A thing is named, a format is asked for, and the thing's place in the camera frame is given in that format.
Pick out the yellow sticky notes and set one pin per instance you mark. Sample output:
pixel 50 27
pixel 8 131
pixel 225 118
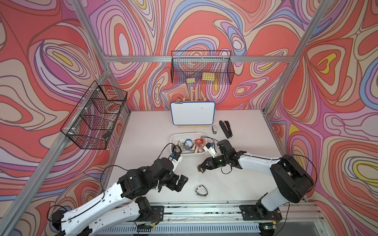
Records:
pixel 208 76

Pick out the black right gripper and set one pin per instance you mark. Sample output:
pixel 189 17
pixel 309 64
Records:
pixel 211 164

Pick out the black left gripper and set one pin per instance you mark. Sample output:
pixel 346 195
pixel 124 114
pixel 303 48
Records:
pixel 174 186

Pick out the blue translucent watch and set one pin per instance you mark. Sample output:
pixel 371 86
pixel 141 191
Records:
pixel 188 144

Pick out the small white whiteboard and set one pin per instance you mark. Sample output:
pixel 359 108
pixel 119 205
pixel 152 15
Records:
pixel 192 113

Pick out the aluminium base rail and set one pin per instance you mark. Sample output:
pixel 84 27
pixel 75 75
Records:
pixel 225 219

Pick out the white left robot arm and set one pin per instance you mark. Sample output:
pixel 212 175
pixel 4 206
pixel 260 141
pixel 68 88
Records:
pixel 124 201

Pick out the white plastic storage box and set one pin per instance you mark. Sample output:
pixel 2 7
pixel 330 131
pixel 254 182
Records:
pixel 178 139

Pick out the black wire basket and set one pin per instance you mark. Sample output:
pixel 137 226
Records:
pixel 187 64
pixel 91 124

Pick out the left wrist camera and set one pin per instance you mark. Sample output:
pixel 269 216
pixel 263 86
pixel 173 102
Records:
pixel 176 156

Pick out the black stapler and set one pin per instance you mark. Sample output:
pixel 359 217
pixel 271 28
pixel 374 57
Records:
pixel 225 126

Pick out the black wire basket left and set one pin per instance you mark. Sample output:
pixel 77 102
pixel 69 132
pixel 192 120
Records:
pixel 91 124

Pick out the dark brown leather watch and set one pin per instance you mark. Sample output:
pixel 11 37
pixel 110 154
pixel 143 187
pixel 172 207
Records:
pixel 201 169

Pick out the black wire basket back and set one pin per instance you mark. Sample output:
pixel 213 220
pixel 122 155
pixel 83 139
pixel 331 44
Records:
pixel 187 64

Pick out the red translucent watch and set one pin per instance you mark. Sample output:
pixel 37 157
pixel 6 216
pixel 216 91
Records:
pixel 199 142

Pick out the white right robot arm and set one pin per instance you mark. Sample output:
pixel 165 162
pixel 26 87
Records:
pixel 292 181

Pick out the small grey stapler remover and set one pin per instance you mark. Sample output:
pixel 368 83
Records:
pixel 214 129

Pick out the small yellow note pad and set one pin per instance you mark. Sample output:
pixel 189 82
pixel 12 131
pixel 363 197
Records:
pixel 190 80

